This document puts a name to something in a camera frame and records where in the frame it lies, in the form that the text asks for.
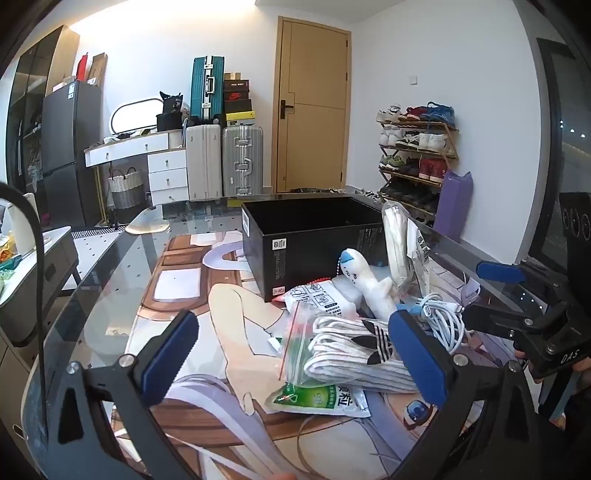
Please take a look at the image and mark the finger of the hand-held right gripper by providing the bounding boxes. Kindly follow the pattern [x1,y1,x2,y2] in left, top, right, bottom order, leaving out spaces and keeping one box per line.
[475,259,561,289]
[461,300,571,344]

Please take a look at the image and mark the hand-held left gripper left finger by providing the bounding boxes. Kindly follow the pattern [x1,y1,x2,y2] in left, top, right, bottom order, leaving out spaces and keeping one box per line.
[46,310,200,480]

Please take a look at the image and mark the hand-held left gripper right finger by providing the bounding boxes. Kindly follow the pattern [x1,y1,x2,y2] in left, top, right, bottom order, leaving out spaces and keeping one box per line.
[388,310,552,480]

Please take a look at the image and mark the white striped socks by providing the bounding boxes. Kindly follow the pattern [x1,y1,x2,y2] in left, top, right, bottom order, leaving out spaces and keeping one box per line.
[277,302,419,393]

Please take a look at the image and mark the black cardboard box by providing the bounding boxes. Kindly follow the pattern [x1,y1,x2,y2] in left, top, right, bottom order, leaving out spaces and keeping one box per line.
[241,195,402,303]

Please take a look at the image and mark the white plastic packet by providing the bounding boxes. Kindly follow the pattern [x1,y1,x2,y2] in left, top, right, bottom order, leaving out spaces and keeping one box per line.
[406,219,444,296]

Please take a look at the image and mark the printed table mat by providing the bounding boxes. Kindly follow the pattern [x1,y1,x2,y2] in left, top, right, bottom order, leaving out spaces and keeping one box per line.
[124,228,509,480]

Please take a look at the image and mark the white shark plush toy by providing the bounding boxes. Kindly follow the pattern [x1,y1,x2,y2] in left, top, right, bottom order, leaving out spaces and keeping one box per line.
[339,248,400,320]

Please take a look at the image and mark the clear bag of white masks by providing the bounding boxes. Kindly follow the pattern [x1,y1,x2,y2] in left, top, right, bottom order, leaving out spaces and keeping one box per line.
[382,200,416,296]

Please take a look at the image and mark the green and white packet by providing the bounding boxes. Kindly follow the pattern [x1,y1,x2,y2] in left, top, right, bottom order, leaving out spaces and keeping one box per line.
[270,381,370,418]

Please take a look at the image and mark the white printed packet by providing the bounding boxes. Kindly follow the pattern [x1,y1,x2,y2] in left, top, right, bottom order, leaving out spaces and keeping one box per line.
[283,279,358,319]

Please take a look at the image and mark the shoe rack with shoes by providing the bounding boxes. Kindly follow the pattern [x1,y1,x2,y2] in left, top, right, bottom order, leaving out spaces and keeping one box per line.
[376,102,458,217]

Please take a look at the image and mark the black and white patterned rug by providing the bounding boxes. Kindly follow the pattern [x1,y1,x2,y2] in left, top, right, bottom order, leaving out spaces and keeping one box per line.
[73,225,123,241]

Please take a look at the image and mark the black framed panel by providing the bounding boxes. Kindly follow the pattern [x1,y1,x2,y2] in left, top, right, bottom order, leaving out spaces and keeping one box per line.
[526,37,591,273]

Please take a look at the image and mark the grey sideboard with white top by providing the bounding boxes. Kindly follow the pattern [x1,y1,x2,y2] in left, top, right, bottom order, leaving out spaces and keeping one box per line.
[0,226,79,347]

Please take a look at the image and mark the wooden shoe rack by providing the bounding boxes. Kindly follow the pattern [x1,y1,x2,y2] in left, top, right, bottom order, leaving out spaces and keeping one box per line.
[376,117,460,222]

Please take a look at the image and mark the woven basket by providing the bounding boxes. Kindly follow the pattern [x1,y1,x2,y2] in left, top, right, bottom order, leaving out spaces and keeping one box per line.
[107,168,146,210]

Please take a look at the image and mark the white vanity desk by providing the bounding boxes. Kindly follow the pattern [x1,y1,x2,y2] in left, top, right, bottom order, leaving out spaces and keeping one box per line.
[84,129,188,206]

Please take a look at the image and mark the heap of snack packets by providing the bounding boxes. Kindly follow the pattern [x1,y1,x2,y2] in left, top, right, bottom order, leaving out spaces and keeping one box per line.
[0,231,21,278]

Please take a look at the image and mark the white suitcase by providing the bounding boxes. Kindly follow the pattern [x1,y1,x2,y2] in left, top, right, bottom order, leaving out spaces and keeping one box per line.
[185,124,223,200]

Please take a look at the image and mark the silver suitcase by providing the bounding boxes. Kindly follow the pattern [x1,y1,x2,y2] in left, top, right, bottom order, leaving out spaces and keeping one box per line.
[222,126,264,197]

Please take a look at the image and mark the tan wooden door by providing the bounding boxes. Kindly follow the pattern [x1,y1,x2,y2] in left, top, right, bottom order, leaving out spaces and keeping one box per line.
[276,16,352,193]

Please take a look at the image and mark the black fridge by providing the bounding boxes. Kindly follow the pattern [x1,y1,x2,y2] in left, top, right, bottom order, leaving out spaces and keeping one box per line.
[42,80,103,227]

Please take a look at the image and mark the black paper bag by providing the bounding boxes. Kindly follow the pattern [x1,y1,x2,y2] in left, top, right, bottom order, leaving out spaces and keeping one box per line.
[156,91,185,131]

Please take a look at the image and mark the oval mirror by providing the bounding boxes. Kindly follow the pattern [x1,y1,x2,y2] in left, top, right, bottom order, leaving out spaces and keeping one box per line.
[109,97,160,137]

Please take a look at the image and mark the teal suitcase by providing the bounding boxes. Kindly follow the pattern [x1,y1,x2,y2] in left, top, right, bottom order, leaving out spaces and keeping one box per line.
[190,56,225,124]

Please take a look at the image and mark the tall cardboard box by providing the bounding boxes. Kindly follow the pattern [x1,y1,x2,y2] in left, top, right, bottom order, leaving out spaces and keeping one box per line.
[88,53,108,86]

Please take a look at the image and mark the dark tall cabinet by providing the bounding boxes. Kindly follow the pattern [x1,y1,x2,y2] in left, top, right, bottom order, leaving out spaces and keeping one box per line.
[6,25,80,222]

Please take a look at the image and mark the white cable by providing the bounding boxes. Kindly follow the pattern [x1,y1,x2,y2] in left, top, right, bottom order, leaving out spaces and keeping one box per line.
[399,293,467,354]

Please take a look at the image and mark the black cable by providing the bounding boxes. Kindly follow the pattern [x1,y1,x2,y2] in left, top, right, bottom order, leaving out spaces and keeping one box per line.
[0,185,49,430]

